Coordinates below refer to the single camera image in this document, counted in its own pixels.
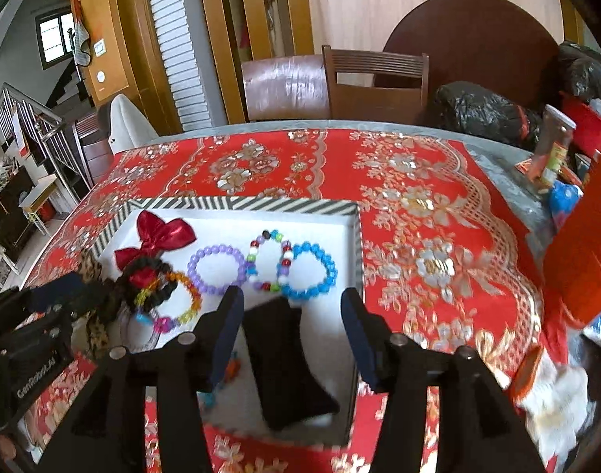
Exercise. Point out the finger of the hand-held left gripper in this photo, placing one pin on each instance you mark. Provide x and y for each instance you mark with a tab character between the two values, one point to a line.
54	288

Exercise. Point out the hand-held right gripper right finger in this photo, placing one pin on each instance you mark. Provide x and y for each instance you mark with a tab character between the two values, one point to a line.
359	340

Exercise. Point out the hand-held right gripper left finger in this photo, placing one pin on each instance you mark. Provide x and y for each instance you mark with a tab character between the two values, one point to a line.
229	335

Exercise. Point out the leopard print hair bow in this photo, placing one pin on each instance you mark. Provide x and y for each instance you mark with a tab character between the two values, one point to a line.
91	268

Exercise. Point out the black hair bow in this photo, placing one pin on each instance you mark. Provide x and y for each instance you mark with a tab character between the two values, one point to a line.
281	354

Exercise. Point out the dark brown scrunchie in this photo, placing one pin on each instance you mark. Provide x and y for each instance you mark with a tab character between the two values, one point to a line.
133	276

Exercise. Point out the striped tray box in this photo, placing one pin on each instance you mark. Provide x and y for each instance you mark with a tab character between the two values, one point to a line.
217	226

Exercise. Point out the red satin hair bow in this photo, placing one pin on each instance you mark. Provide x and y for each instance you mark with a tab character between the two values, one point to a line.
157	234

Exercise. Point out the small orange hair clip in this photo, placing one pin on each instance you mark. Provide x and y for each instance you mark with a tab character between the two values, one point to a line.
233	365

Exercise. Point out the small white table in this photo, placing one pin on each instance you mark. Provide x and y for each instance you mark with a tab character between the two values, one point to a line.
37	192

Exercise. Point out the dark wooden chair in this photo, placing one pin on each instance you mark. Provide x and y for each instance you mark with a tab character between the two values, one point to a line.
91	148

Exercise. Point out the metal stair railing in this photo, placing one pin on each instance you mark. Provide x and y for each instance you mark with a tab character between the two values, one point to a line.
44	133

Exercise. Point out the red floral tablecloth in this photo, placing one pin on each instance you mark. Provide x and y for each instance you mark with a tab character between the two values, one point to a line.
404	182

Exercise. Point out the orange packet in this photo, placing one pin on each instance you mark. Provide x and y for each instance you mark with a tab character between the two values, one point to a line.
527	372

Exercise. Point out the white jacket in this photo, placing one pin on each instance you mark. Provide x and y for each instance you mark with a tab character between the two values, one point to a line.
130	125

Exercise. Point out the white tissue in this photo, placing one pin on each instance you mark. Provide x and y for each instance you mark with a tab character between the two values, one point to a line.
556	404

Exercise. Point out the hanging cloth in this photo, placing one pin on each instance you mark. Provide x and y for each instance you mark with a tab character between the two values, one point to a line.
81	44

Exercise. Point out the wooden slat chair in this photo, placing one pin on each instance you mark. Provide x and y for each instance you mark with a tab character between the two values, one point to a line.
374	93

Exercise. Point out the window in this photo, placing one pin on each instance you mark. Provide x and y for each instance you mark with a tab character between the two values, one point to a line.
57	37

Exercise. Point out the brown leather chair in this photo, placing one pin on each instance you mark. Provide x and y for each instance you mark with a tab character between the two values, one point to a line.
285	88

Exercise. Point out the black plastic bag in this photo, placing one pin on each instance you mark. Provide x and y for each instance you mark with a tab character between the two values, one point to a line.
583	71
477	113

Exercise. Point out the clear snack jar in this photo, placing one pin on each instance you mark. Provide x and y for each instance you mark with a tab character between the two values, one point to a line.
554	148

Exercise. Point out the white slatted panel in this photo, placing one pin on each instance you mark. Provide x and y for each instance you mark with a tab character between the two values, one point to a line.
180	44

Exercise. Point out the red package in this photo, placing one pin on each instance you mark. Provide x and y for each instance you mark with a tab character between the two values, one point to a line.
583	125

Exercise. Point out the dark round tabletop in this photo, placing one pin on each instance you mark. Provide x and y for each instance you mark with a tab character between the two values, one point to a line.
468	24

